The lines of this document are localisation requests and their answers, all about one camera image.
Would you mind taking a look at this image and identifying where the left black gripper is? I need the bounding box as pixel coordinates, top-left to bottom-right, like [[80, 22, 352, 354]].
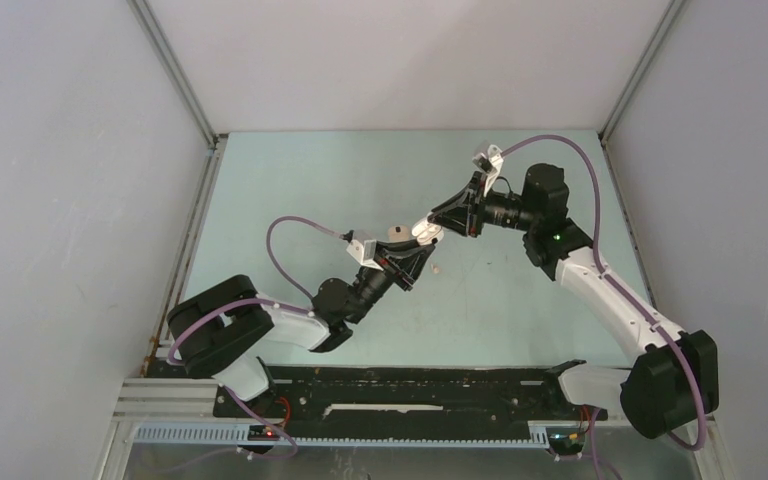
[[346, 238, 434, 325]]

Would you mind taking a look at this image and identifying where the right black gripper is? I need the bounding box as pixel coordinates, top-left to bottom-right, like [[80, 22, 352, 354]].
[[429, 172, 539, 238]]

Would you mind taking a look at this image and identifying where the white earbud charging case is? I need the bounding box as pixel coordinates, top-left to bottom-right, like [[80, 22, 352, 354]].
[[411, 219, 444, 245]]

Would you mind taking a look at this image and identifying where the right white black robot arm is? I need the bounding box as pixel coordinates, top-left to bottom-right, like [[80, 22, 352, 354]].
[[411, 164, 720, 439]]

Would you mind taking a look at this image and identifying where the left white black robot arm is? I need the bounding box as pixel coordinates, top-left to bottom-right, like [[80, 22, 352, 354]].
[[166, 231, 438, 417]]

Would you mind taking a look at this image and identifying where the pink earbud charging case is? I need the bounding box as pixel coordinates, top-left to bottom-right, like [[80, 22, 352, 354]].
[[387, 225, 412, 243]]

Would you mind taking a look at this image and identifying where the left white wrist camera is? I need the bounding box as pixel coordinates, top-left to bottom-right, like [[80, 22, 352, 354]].
[[345, 230, 382, 270]]

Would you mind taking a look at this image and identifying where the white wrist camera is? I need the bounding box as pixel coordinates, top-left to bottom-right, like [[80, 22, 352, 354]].
[[472, 142, 504, 177], [345, 230, 382, 270]]

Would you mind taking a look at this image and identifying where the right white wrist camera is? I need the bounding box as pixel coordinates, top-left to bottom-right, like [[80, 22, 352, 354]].
[[472, 142, 504, 177]]

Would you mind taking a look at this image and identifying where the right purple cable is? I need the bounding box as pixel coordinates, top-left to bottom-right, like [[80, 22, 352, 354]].
[[497, 134, 710, 453]]

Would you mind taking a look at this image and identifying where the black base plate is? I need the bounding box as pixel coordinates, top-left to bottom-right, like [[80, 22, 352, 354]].
[[148, 360, 609, 444]]

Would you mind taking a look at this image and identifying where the aluminium frame rail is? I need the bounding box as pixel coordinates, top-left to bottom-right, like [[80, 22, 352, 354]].
[[113, 378, 218, 421]]

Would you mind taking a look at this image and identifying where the white slotted cable duct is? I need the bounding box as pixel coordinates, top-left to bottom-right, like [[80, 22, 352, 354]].
[[133, 422, 549, 449]]

